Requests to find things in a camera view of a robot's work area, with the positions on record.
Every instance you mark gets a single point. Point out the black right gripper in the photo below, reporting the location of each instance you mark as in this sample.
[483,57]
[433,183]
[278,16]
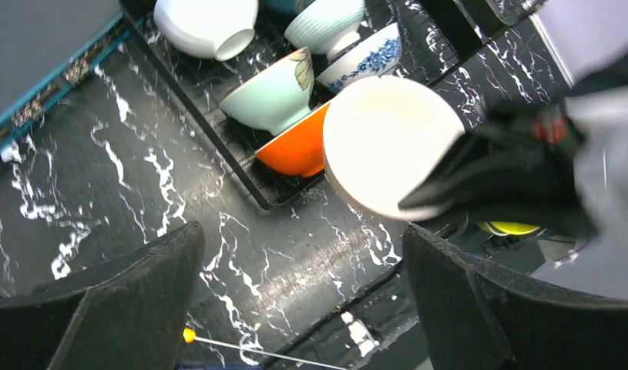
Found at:
[517,166]

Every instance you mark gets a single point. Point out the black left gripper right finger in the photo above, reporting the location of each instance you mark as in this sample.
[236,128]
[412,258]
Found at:
[477,314]

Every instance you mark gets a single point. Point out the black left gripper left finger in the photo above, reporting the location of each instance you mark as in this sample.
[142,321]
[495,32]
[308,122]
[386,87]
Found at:
[126,313]

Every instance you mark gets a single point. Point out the black wire dish rack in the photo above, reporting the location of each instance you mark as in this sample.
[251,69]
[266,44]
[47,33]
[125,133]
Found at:
[431,53]

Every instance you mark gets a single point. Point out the blue floral white bowl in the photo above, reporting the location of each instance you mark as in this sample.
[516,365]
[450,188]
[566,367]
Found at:
[377,55]

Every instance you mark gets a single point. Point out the celadon green bowl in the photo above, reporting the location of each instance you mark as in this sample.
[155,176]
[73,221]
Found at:
[277,98]

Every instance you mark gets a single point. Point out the white ribbed bowl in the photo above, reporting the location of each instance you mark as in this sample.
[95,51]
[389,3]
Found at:
[207,29]

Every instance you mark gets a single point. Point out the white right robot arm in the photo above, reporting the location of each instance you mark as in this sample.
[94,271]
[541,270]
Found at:
[598,106]

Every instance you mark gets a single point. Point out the grey blue network switch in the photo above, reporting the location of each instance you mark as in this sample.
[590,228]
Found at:
[39,41]

